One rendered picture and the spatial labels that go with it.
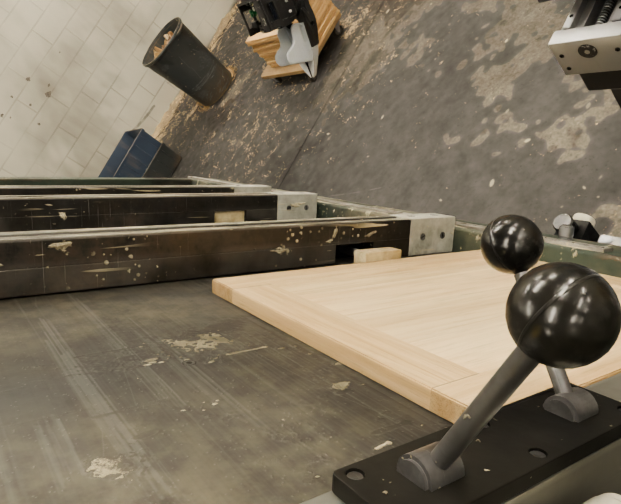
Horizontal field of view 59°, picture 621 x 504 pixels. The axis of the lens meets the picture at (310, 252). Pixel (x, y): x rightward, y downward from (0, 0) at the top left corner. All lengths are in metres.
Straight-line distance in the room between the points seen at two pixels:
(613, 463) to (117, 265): 0.60
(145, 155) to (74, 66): 1.33
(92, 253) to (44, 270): 0.06
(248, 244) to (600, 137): 1.75
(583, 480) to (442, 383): 0.14
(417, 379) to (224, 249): 0.44
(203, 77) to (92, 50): 1.30
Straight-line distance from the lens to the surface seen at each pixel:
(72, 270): 0.75
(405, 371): 0.46
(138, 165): 4.90
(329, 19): 4.10
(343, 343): 0.51
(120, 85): 5.96
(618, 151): 2.29
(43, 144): 5.76
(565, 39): 1.19
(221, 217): 1.33
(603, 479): 0.37
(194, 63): 5.03
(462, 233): 1.13
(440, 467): 0.27
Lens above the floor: 1.72
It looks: 36 degrees down
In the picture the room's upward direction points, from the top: 55 degrees counter-clockwise
